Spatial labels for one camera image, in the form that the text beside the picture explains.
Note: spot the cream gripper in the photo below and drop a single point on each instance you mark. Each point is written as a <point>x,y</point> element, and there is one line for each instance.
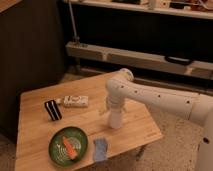
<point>109,104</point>

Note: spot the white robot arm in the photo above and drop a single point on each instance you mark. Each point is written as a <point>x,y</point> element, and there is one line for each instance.
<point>195,107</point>

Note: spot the black white striped eraser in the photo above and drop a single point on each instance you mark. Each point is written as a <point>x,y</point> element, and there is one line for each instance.
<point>53,110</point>

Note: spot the white rectangular box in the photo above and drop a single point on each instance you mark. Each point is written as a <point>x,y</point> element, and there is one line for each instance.
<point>73,101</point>

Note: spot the blue sponge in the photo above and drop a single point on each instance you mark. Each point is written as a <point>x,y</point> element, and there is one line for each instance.
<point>100,152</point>

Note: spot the green patterned plate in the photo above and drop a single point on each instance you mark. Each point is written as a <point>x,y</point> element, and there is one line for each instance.
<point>57,151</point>

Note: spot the orange carrot piece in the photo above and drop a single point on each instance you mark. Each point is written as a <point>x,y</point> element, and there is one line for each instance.
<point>70,150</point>

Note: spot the metal stand pole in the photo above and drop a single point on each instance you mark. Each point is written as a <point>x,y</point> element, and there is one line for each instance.
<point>76,38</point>

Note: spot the long grey metal case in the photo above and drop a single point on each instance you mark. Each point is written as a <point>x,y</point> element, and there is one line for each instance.
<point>140,60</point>

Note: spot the black case handle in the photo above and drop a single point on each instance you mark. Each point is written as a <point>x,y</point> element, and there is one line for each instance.
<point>180,61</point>

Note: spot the white wall shelf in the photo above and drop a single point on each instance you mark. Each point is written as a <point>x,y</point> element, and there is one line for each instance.
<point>142,8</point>

